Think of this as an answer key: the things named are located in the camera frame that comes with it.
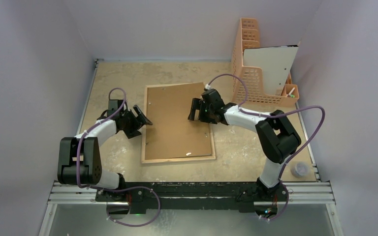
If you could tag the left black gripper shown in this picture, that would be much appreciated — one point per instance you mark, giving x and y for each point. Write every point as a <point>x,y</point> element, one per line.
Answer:
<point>140,119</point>

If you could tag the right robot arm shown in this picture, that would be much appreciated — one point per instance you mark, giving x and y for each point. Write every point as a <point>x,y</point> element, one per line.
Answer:
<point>278,138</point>

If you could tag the white board sheet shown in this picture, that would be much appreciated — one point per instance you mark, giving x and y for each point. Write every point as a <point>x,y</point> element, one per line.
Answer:
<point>275,63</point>

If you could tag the white wooden picture frame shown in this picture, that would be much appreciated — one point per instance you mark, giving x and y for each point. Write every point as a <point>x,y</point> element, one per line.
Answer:
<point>176,160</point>

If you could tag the white marker pen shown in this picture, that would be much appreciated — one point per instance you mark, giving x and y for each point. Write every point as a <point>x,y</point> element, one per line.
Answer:
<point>291,93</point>

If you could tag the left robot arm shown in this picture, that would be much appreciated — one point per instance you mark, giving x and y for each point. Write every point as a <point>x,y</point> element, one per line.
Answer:
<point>79,156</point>

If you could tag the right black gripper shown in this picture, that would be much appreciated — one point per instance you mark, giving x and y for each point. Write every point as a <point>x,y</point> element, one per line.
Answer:
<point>201,111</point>

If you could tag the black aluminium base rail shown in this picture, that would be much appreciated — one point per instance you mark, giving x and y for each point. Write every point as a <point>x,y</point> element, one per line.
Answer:
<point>241,196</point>

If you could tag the orange plastic file organizer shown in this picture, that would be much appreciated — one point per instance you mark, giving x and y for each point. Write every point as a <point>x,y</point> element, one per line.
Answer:
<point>250,85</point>

